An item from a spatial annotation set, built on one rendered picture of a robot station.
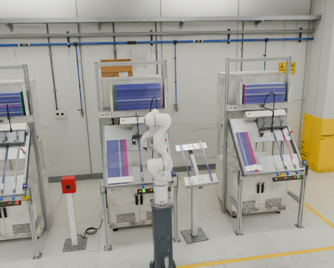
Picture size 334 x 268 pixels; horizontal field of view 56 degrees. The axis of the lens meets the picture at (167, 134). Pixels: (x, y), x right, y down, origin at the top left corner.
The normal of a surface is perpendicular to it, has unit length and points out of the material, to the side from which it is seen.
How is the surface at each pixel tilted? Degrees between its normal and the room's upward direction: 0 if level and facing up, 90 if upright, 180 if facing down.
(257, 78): 90
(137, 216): 90
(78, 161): 90
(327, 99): 90
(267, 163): 44
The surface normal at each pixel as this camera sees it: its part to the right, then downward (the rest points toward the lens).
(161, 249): 0.16, 0.26
